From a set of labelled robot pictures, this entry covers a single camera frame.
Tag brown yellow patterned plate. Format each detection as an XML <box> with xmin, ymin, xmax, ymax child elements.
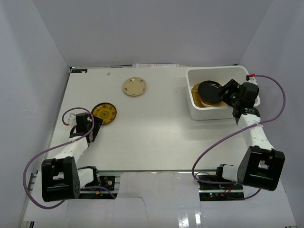
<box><xmin>91</xmin><ymin>102</ymin><xmax>117</xmax><ymax>125</ymax></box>

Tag white plastic bin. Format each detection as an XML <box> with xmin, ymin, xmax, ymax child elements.
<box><xmin>186</xmin><ymin>66</ymin><xmax>249</xmax><ymax>120</ymax></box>

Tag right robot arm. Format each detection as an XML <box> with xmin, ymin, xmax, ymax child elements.
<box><xmin>214</xmin><ymin>79</ymin><xmax>285</xmax><ymax>191</ymax></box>

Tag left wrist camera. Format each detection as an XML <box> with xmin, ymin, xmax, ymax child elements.
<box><xmin>66</xmin><ymin>114</ymin><xmax>76</xmax><ymax>127</ymax></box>

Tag yellow square panda plate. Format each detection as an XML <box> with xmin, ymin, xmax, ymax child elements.
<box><xmin>200</xmin><ymin>98</ymin><xmax>228</xmax><ymax>108</ymax></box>

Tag papers behind table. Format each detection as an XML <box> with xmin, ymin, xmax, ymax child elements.
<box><xmin>132</xmin><ymin>64</ymin><xmax>189</xmax><ymax>68</ymax></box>

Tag round bamboo plate green rim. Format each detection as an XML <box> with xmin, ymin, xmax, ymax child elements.
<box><xmin>191</xmin><ymin>83</ymin><xmax>204</xmax><ymax>107</ymax></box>

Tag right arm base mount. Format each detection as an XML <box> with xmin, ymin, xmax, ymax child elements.
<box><xmin>194</xmin><ymin>179</ymin><xmax>245</xmax><ymax>202</ymax></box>

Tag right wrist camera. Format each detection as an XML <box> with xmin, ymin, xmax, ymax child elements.
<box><xmin>245</xmin><ymin>74</ymin><xmax>257</xmax><ymax>85</ymax></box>

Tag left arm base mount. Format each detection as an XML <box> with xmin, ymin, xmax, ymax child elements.
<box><xmin>79</xmin><ymin>175</ymin><xmax>117</xmax><ymax>200</ymax></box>

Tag black round plate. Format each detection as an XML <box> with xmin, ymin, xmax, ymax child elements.
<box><xmin>198</xmin><ymin>80</ymin><xmax>222</xmax><ymax>104</ymax></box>

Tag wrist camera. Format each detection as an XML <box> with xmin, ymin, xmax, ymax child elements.
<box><xmin>66</xmin><ymin>114</ymin><xmax>76</xmax><ymax>127</ymax></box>
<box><xmin>245</xmin><ymin>74</ymin><xmax>257</xmax><ymax>85</ymax></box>

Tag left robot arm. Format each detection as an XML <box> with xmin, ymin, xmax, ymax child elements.
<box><xmin>41</xmin><ymin>113</ymin><xmax>103</xmax><ymax>202</ymax></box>

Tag beige round plate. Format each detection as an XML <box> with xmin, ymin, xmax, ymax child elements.
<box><xmin>123</xmin><ymin>77</ymin><xmax>147</xmax><ymax>96</ymax></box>

